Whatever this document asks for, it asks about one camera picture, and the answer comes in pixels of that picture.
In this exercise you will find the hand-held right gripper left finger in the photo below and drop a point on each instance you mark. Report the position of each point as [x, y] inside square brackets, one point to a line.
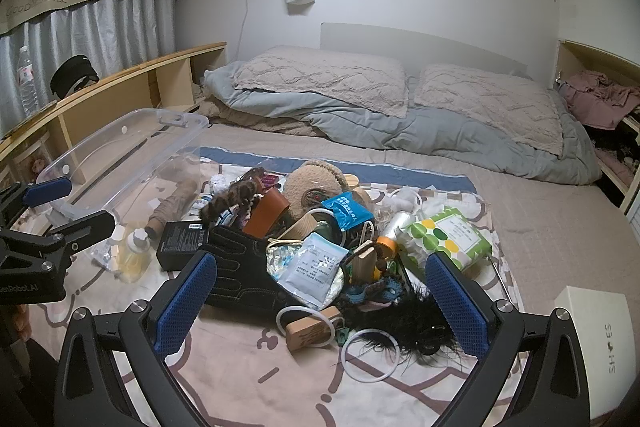
[185, 302]

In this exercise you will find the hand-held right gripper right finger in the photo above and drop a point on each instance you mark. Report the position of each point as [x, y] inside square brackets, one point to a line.
[455, 307]

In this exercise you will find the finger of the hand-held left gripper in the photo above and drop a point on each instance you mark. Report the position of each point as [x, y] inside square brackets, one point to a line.
[47, 189]
[75, 232]

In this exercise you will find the black feather piece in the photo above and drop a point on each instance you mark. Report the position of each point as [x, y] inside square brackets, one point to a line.
[400, 322]

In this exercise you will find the black glove white stitching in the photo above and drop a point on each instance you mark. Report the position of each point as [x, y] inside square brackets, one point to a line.
[235, 267]

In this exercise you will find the black cardboard box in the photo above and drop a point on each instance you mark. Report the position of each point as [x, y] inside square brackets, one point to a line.
[180, 247]

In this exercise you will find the clear plastic storage box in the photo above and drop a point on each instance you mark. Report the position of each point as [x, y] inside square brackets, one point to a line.
[100, 157]

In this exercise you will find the yellow liquid bottle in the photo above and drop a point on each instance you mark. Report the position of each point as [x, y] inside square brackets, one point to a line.
[134, 262]

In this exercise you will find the green dotted wet wipes pack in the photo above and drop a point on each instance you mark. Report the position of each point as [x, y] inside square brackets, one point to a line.
[450, 237]

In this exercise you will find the cartoon printed blanket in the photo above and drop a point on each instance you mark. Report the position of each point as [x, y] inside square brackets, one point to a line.
[240, 357]

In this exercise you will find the teal knitted band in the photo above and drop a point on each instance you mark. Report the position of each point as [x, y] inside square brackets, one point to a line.
[375, 291]

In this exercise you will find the orange round object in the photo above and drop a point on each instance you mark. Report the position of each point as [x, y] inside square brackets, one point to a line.
[389, 249]

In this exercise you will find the brown fabric roll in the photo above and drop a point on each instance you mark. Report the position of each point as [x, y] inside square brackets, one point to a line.
[172, 207]

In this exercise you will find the small wooden block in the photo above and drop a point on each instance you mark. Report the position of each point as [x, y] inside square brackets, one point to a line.
[365, 262]

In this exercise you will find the clear water bottle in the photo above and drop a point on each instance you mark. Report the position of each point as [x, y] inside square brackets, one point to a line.
[27, 87]

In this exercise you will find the silver blue patterned pouch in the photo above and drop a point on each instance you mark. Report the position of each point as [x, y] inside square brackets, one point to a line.
[282, 259]

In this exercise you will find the beige bed sheet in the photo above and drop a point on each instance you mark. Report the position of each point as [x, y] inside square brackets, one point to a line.
[540, 232]

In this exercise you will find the green plastic clip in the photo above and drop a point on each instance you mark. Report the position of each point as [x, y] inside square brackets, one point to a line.
[343, 336]

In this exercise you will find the black cap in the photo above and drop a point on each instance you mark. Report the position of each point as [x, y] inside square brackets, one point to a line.
[70, 72]

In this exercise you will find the brown leather sleeve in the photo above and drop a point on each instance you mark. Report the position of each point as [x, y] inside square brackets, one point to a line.
[267, 212]

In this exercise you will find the crumpled white paper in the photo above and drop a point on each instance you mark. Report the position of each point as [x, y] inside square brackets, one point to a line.
[219, 184]

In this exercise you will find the small brown cardboard box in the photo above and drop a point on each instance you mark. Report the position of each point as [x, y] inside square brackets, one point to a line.
[307, 332]

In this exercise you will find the silver blue foil pouch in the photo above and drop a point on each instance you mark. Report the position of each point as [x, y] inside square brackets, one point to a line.
[312, 272]

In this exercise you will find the white shoe box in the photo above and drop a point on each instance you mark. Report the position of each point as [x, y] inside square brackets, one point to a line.
[595, 347]

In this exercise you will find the blue foil packet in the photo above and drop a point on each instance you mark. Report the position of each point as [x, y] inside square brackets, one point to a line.
[345, 209]

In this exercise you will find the beige plush toy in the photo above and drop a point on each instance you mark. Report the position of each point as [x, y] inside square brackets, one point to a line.
[310, 187]

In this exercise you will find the long wooden bedside shelf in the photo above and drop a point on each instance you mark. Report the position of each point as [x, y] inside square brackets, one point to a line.
[175, 77]

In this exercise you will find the grey curtain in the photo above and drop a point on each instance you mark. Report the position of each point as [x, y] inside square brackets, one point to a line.
[125, 27]

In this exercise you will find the grey duvet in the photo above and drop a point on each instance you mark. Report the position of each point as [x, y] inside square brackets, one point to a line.
[375, 127]

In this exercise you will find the beige textured pillow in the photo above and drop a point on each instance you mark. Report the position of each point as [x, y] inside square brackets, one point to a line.
[320, 77]
[490, 107]

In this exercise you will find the pink clothes pile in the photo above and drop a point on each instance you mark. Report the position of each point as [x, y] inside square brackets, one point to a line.
[600, 97]

